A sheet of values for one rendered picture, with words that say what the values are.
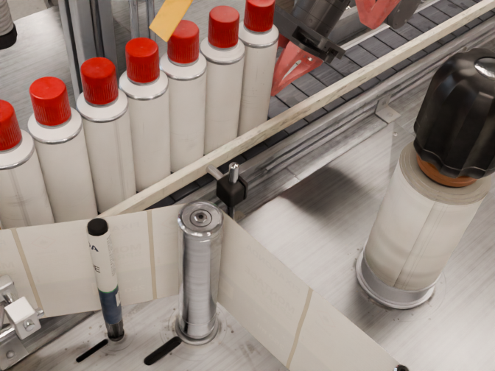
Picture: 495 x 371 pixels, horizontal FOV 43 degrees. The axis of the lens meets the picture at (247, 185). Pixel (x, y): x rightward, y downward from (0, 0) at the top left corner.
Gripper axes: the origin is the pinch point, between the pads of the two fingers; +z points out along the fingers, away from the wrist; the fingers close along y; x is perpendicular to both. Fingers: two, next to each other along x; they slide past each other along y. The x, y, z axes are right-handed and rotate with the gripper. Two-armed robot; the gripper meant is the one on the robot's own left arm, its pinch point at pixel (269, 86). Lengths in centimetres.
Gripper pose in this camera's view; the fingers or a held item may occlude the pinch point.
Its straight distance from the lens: 82.6
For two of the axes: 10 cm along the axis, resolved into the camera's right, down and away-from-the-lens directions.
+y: 6.6, 6.0, -4.6
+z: -5.3, 8.0, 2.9
